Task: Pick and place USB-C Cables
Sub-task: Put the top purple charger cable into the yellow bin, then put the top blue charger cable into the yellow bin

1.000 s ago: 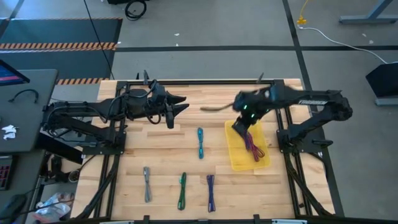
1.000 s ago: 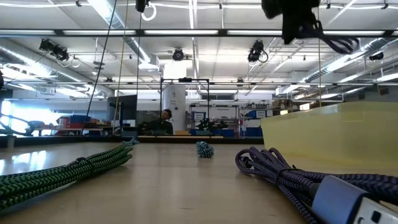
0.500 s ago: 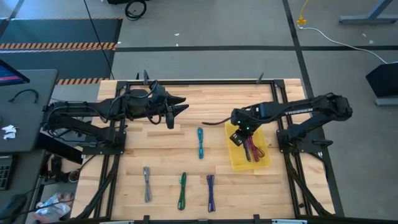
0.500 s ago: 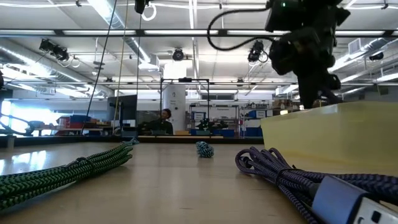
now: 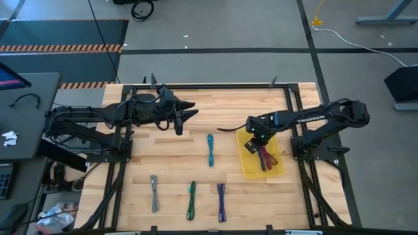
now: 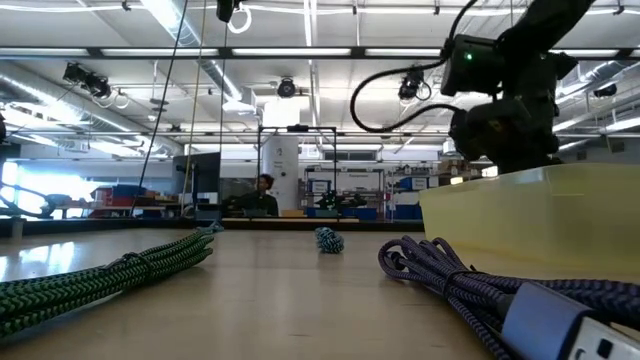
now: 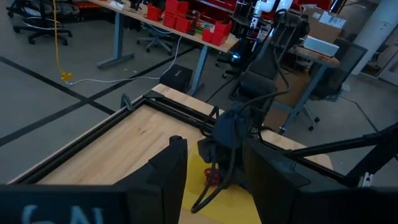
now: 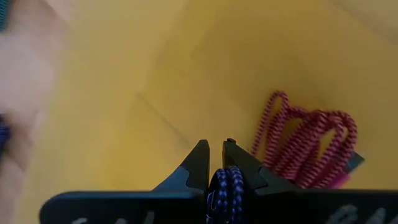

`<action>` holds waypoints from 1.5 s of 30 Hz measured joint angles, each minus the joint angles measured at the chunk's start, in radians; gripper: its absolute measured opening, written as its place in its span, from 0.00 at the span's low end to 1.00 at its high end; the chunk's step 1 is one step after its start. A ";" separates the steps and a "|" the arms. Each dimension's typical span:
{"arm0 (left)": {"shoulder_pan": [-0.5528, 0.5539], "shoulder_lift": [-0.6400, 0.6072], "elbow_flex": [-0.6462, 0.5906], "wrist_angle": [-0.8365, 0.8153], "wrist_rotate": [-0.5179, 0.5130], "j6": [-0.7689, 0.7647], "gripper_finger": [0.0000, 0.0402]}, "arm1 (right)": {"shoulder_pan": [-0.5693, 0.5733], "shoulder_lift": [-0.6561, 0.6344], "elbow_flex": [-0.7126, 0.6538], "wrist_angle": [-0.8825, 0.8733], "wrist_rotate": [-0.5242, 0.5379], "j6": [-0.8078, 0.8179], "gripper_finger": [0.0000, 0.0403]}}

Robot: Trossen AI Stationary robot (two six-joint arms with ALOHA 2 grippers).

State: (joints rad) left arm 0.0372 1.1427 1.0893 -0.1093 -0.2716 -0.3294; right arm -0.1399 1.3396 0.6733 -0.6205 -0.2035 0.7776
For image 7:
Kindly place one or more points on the black office chair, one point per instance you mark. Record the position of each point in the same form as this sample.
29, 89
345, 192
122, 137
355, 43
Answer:
43, 30

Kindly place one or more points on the black floor box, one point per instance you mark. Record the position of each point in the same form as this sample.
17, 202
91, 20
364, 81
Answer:
176, 77

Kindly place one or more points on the red storage bin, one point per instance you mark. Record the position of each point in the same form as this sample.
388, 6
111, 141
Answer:
207, 35
154, 13
176, 6
169, 20
221, 34
183, 25

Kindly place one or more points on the brown cardboard box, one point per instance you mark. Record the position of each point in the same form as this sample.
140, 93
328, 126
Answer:
320, 28

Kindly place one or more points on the silver aluminium bracket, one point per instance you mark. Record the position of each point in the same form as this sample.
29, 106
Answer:
365, 180

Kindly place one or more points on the white rectangular box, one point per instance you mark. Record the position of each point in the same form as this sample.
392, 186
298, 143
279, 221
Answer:
321, 46

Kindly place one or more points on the black table clamp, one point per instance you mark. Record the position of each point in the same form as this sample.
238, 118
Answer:
127, 97

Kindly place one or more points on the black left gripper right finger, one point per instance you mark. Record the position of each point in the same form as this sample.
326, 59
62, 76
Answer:
273, 193

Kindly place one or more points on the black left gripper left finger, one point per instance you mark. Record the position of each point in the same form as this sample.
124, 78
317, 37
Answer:
155, 193

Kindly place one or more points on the black and red tool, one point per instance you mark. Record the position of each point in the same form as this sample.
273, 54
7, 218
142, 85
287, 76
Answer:
194, 21

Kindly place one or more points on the grey office chair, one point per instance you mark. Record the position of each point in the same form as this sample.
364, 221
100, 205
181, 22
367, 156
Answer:
155, 40

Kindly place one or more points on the black aluminium table frame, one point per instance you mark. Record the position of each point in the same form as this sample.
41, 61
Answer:
154, 95

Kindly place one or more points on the small wood-top table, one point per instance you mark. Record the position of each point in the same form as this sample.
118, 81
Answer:
323, 60

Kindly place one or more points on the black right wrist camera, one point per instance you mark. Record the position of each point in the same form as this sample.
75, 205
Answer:
233, 129

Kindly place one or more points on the yellow translucent plastic tray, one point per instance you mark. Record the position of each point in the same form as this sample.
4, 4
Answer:
230, 205

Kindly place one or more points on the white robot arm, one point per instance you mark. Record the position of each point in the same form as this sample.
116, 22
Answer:
259, 11

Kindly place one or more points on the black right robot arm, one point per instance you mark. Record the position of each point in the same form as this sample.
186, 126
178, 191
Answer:
264, 62

